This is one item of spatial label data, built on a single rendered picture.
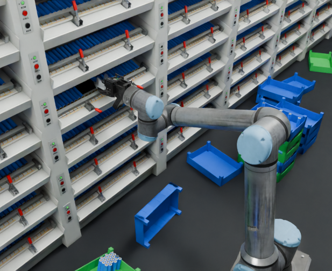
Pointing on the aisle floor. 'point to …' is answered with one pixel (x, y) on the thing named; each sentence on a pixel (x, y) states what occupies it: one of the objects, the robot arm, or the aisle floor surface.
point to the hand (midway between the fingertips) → (97, 83)
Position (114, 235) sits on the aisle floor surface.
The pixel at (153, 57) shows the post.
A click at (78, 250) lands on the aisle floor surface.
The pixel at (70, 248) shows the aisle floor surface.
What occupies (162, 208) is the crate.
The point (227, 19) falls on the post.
